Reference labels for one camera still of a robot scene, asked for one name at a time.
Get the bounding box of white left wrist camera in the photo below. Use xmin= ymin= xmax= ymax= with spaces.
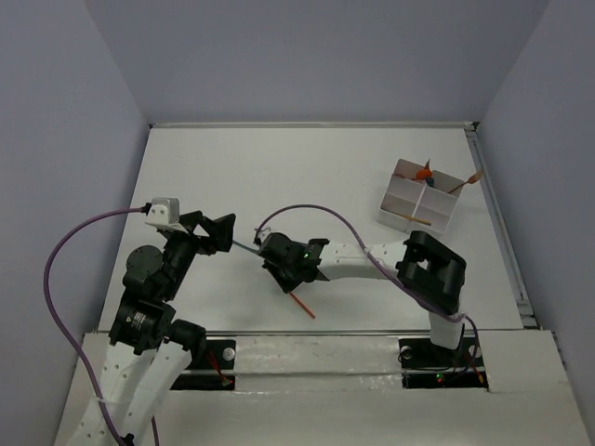
xmin=145 ymin=197 xmax=181 ymax=230

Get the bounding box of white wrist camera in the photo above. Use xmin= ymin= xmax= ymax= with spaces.
xmin=254 ymin=227 xmax=272 ymax=246
xmin=145 ymin=197 xmax=181 ymax=230

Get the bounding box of yellow-orange chopstick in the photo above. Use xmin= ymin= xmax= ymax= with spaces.
xmin=399 ymin=214 xmax=432 ymax=226

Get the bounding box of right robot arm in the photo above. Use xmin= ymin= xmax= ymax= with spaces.
xmin=257 ymin=230 xmax=467 ymax=364

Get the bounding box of white divided utensil container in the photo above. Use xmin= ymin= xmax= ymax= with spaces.
xmin=377 ymin=159 xmax=464 ymax=238

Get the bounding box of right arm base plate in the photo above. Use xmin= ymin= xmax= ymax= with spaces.
xmin=398 ymin=336 xmax=489 ymax=390

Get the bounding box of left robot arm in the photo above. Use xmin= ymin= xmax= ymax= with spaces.
xmin=66 ymin=199 xmax=236 ymax=445

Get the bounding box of copper fork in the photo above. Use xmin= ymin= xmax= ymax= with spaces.
xmin=449 ymin=169 xmax=483 ymax=194

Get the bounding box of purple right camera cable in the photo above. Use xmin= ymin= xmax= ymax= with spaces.
xmin=254 ymin=203 xmax=480 ymax=373

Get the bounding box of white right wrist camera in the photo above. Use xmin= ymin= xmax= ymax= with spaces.
xmin=254 ymin=227 xmax=272 ymax=246

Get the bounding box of aluminium table edge rail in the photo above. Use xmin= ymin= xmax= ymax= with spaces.
xmin=150 ymin=121 xmax=476 ymax=130

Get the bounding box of orange plastic spoon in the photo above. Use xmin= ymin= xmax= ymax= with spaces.
xmin=394 ymin=169 xmax=433 ymax=181

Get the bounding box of teal plastic knife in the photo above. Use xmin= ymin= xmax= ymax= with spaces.
xmin=233 ymin=240 xmax=258 ymax=255

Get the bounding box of red-orange chopstick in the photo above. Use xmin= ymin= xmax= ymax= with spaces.
xmin=289 ymin=292 xmax=316 ymax=320

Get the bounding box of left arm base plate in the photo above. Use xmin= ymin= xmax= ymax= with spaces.
xmin=170 ymin=338 xmax=236 ymax=391

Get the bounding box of purple camera cable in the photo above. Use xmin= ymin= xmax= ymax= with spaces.
xmin=254 ymin=203 xmax=480 ymax=373
xmin=43 ymin=206 xmax=162 ymax=446

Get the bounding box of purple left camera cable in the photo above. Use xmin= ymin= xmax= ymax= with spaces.
xmin=43 ymin=206 xmax=162 ymax=446

